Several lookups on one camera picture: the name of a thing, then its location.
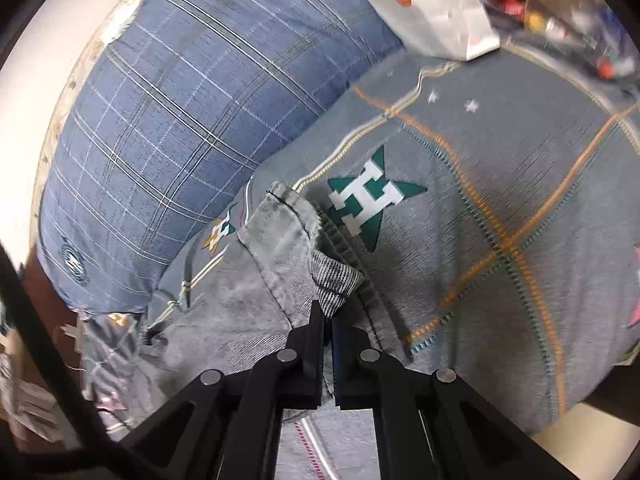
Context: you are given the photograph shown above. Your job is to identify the brown wooden nightstand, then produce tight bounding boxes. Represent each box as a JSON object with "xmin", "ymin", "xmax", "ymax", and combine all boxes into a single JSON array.
[{"xmin": 0, "ymin": 255, "xmax": 88, "ymax": 461}]

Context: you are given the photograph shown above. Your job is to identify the grey printed bedsheet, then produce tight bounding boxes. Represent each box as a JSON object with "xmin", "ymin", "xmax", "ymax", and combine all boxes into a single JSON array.
[{"xmin": 80, "ymin": 40, "xmax": 640, "ymax": 480}]

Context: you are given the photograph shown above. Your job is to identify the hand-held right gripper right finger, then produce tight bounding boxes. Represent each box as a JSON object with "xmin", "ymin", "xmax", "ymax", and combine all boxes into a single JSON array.
[{"xmin": 332, "ymin": 311, "xmax": 566, "ymax": 480}]

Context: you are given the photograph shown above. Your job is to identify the grey denim pants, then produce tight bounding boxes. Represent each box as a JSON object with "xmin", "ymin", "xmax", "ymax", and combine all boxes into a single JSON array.
[{"xmin": 142, "ymin": 180, "xmax": 401, "ymax": 411}]

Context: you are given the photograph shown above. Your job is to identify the white plastic bag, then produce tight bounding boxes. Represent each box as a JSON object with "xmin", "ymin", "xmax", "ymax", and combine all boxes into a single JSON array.
[{"xmin": 340, "ymin": 0, "xmax": 501, "ymax": 63}]

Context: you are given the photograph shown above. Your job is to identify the clear plastic bag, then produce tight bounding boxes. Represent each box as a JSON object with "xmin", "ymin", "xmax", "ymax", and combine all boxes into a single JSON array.
[{"xmin": 522, "ymin": 0, "xmax": 637, "ymax": 81}]

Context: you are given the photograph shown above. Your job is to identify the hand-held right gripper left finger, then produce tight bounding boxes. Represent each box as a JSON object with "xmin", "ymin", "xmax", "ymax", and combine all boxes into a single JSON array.
[{"xmin": 107, "ymin": 300, "xmax": 326, "ymax": 480}]

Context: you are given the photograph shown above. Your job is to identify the blue plaid pillow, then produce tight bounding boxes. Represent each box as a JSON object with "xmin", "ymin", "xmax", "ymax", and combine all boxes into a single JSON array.
[{"xmin": 37, "ymin": 0, "xmax": 406, "ymax": 316}]

